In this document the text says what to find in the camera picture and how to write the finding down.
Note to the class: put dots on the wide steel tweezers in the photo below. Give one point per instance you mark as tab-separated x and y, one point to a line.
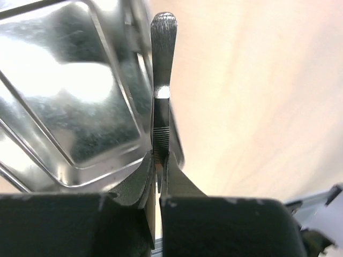
163	39

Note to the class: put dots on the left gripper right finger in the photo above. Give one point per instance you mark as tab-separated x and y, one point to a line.
194	224

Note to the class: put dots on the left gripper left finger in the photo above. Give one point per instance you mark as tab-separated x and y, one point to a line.
115	223

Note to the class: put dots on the steel instrument tray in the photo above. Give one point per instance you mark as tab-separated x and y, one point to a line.
76	93

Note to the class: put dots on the front aluminium rail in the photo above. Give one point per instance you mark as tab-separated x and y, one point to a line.
321	211

